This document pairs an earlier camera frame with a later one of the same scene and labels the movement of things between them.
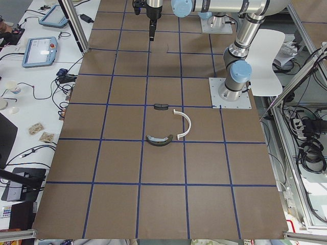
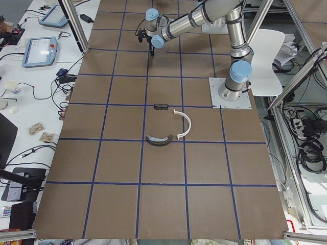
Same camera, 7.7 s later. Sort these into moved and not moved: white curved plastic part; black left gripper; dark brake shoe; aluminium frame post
Moved: black left gripper
Not moved: aluminium frame post; dark brake shoe; white curved plastic part
